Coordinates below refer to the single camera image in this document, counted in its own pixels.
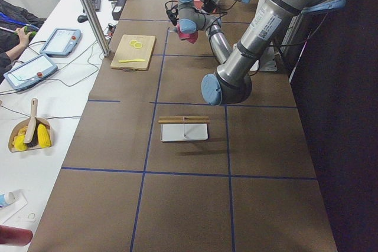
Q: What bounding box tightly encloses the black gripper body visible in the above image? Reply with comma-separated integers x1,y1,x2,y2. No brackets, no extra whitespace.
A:
165,5,178,26
200,0,219,13

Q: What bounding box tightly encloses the pink cloth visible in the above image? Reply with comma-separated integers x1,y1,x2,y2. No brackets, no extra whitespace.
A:
175,25,198,44

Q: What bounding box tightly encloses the person's forearm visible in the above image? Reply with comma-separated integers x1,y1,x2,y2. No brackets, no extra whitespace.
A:
1,44,28,68

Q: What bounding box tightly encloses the person's hand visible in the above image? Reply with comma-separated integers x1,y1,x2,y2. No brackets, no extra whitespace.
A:
15,28,31,47

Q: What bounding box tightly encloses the lemon slice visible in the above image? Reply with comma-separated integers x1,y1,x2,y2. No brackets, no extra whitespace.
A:
133,42,143,49
129,40,139,47

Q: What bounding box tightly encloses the bamboo cutting board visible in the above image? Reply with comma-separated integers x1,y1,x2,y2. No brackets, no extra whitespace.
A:
110,34,156,71

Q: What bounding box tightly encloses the yellow plastic knife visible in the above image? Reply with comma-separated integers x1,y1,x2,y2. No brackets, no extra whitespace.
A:
118,58,146,64

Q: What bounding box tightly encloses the black computer mouse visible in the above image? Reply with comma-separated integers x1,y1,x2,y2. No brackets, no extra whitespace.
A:
77,15,88,23

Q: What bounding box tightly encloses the wooden rack rod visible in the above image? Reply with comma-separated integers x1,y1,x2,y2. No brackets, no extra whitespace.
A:
159,116,209,121
158,120,210,125

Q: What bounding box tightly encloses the blue teach pendant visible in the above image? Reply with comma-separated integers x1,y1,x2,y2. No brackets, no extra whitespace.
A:
40,28,82,57
4,54,58,90

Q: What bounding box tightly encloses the white rack tray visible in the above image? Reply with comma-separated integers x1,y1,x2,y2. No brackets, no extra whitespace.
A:
160,123,208,142

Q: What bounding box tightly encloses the yellow corn toy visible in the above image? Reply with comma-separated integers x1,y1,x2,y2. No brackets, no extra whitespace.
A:
12,126,28,151
37,123,51,148

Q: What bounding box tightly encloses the beige hand brush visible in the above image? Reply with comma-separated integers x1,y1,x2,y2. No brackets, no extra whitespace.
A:
24,98,38,148

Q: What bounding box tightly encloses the beige dustpan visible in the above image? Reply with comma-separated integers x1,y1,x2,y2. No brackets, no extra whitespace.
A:
8,117,54,152

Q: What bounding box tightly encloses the white blue tube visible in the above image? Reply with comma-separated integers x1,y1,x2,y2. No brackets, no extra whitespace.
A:
0,192,16,208

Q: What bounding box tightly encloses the red cylinder object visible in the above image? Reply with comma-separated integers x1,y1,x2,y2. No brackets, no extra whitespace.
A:
1,225,34,246

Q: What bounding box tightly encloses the white pillar mount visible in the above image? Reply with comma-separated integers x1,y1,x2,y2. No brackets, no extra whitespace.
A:
233,42,277,76

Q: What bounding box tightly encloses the aluminium frame post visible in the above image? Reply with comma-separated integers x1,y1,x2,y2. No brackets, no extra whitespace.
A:
80,0,111,57

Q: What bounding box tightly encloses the white rack wire stand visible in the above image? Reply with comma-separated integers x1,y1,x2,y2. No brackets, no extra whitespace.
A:
183,116,188,139

